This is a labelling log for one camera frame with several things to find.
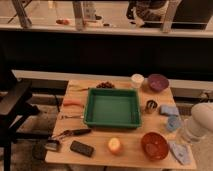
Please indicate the red bowl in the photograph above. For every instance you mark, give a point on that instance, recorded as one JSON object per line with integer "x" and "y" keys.
{"x": 154, "y": 146}

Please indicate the blue grey towel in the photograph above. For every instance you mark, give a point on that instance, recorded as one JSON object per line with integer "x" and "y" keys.
{"x": 180, "y": 152}

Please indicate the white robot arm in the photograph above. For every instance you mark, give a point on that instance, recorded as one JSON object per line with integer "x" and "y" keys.
{"x": 195, "y": 128}

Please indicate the purple bowl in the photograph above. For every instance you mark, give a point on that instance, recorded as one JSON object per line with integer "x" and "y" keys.
{"x": 157, "y": 82}

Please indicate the dark grapes bunch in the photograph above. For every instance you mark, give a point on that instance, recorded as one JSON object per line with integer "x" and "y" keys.
{"x": 105, "y": 85}

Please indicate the green plastic tray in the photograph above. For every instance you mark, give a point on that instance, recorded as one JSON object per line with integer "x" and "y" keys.
{"x": 115, "y": 108}

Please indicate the white cup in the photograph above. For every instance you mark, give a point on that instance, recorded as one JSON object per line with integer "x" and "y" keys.
{"x": 136, "y": 80}

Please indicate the orange carrot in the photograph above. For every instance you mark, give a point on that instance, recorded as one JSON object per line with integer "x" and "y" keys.
{"x": 71, "y": 102}

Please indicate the metal spoon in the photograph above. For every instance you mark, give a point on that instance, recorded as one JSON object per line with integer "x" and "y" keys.
{"x": 71, "y": 117}

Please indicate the yellow red apple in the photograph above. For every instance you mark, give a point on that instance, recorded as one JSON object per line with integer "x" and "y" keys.
{"x": 115, "y": 146}

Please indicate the black rectangular block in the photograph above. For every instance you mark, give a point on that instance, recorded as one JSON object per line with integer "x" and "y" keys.
{"x": 82, "y": 148}

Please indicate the blue sponge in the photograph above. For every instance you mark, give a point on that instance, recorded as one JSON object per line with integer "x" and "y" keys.
{"x": 169, "y": 110}

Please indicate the person in background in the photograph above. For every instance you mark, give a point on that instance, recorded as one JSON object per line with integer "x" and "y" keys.
{"x": 147, "y": 13}

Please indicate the black chair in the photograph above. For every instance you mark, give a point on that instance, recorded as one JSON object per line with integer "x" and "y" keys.
{"x": 14, "y": 110}

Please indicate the black handled knife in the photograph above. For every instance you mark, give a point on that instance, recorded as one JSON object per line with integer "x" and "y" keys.
{"x": 75, "y": 132}

